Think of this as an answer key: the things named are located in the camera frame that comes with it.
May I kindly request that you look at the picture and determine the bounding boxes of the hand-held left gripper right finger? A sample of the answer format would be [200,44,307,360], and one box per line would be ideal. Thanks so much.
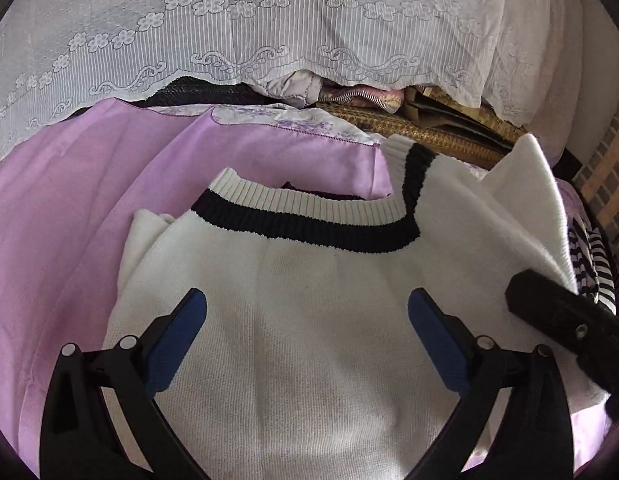
[408,287,575,480]

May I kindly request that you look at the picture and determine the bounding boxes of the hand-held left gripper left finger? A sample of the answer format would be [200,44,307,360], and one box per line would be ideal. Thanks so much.
[39,287,208,480]

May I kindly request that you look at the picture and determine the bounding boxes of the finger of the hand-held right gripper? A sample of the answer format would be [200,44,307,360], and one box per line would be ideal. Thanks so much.
[506,269,619,413]

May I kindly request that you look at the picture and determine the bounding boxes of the white sweater with black stripe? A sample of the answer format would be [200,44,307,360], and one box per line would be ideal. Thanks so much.
[102,132,610,480]

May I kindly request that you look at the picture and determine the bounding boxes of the black and white striped cloth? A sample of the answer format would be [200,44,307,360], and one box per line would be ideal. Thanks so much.
[567,212,619,312]

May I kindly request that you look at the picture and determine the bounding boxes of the pink bed sheet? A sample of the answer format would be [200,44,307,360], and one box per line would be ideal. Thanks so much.
[0,97,615,480]

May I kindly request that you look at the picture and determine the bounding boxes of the woven rattan mat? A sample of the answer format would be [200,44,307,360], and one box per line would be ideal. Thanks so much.
[314,100,533,169]

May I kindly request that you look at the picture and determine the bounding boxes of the brown cardboard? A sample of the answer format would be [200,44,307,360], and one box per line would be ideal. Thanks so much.
[403,85,496,127]

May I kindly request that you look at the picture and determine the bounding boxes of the lilac floral cloth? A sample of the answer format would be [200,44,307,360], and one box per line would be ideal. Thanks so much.
[154,104,383,147]

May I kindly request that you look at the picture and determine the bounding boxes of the black woven cloth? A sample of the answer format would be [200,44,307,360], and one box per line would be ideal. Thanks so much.
[134,76,270,109]

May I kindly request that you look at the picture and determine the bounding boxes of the pink striped cloth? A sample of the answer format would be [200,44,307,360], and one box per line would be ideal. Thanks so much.
[322,85,405,112]

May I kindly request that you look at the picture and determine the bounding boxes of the pale grey cloth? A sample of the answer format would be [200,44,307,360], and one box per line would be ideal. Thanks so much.
[262,70,323,109]

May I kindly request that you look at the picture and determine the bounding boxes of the white lace cover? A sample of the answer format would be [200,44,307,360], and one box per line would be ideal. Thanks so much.
[0,0,580,163]

